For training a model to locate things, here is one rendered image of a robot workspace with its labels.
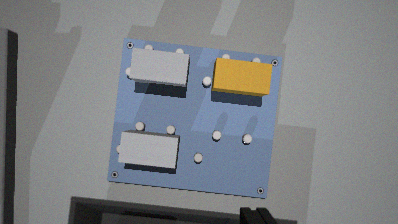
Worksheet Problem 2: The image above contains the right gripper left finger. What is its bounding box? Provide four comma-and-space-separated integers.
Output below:
240, 207, 261, 224

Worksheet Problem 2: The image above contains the yellow rectangular block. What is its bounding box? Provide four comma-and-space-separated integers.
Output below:
211, 58, 273, 97

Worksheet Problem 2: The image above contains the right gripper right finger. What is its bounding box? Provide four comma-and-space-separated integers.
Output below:
254, 208, 278, 224

